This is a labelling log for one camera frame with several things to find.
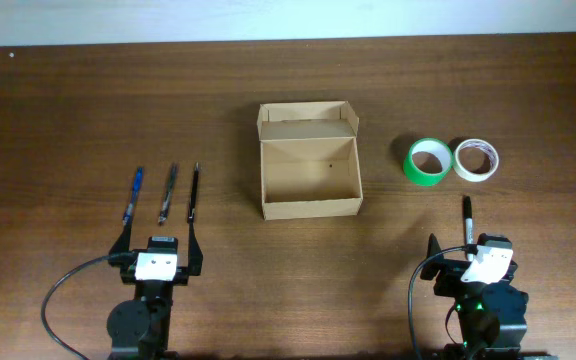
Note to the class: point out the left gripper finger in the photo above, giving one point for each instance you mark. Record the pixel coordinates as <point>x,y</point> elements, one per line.
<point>195,254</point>
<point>120,253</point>

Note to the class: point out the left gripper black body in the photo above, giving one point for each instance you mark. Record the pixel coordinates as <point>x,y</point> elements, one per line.
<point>183,273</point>

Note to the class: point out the black and white marker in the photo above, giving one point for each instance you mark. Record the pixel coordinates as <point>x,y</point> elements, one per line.
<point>468,220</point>

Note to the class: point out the blue ballpoint pen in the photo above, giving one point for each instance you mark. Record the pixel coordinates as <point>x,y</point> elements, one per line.
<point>128,214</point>

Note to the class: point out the cream masking tape roll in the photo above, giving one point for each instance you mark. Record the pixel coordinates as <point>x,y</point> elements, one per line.
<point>485,147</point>

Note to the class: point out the green tape roll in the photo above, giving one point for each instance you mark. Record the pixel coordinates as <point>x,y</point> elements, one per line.
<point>434,147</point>

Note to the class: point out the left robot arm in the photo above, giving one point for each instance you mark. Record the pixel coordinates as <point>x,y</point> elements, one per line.
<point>139,328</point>

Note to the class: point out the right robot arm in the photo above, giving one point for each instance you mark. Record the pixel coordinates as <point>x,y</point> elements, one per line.
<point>491,312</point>

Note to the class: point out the black pen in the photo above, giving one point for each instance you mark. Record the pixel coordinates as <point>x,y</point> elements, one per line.
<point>193,194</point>

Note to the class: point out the dark grey pen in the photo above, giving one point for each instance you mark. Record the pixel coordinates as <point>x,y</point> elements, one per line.
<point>168,193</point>

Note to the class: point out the open cardboard box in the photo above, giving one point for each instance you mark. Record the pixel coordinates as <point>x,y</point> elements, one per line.
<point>309,160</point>

